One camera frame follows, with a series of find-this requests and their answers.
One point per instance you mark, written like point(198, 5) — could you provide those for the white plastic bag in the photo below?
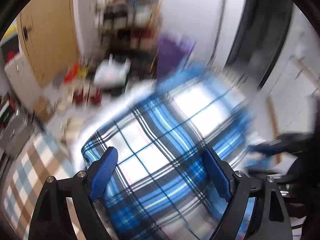
point(111, 73)

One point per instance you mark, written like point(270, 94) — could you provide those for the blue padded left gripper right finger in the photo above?
point(220, 173)

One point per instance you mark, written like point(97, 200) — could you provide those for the yellow lid shoe box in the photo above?
point(11, 31)

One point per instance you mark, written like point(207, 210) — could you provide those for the black red shoe box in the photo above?
point(10, 48)

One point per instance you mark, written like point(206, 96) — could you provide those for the wooden door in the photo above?
point(46, 30)

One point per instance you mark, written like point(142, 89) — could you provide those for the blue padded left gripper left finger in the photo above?
point(99, 173)

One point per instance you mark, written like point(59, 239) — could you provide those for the silver flat suitcase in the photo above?
point(16, 134)

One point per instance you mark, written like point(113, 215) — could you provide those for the checkered bed blanket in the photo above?
point(42, 156)

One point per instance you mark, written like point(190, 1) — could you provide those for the purple cloth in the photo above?
point(172, 49)

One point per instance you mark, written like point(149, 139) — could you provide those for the red plastic bag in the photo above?
point(72, 73)

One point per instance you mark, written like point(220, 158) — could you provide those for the wooden shoe rack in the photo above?
point(128, 24)

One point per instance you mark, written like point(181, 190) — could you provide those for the blue white plaid shirt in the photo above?
point(160, 188)

